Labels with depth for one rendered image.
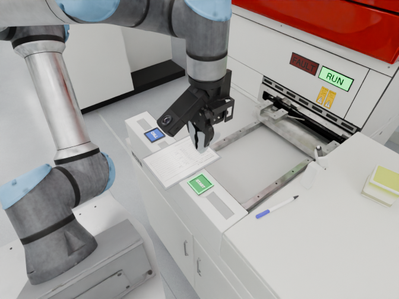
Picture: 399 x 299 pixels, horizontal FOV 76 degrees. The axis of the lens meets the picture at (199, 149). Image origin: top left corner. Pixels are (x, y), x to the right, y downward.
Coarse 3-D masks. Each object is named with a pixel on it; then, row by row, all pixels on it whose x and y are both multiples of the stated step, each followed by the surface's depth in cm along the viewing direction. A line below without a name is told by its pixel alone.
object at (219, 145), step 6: (258, 120) 110; (246, 126) 108; (252, 126) 108; (258, 126) 111; (240, 132) 105; (246, 132) 107; (228, 138) 103; (234, 138) 104; (216, 144) 100; (222, 144) 101; (228, 144) 104; (216, 150) 101
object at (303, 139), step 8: (264, 112) 110; (264, 120) 107; (288, 120) 106; (272, 128) 106; (280, 128) 102; (288, 128) 102; (296, 128) 102; (288, 136) 100; (296, 136) 99; (304, 136) 99; (312, 136) 99; (296, 144) 99; (304, 144) 96; (312, 144) 96; (320, 144) 96; (312, 152) 94
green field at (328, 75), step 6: (324, 72) 89; (330, 72) 87; (324, 78) 90; (330, 78) 88; (336, 78) 87; (342, 78) 85; (348, 78) 83; (336, 84) 87; (342, 84) 86; (348, 84) 84
